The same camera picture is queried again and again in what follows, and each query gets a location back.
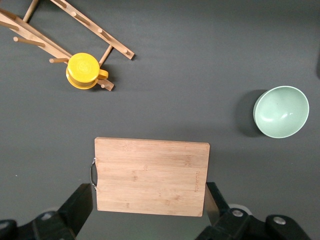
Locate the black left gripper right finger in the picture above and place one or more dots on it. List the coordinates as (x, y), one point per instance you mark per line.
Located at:
(225, 225)

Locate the wooden peg drying rack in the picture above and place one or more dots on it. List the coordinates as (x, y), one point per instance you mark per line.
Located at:
(32, 35)

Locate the yellow cup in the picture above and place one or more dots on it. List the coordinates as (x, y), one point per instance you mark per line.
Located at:
(83, 67)

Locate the light green bowl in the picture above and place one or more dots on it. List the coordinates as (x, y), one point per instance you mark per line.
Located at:
(281, 112)

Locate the wooden cutting board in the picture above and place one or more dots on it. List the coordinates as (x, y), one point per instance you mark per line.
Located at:
(150, 175)

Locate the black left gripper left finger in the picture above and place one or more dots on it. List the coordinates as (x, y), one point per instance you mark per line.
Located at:
(72, 207)

